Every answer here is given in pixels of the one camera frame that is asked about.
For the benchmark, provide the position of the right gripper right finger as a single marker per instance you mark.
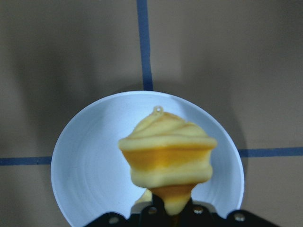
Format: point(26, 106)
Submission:
point(241, 218)

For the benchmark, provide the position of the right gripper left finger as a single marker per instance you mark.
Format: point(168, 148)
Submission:
point(113, 219)

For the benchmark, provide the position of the blue plate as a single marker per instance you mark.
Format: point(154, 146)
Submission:
point(90, 176)

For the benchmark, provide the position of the yellow ridged bread loaf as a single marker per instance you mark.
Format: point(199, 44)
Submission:
point(168, 156)

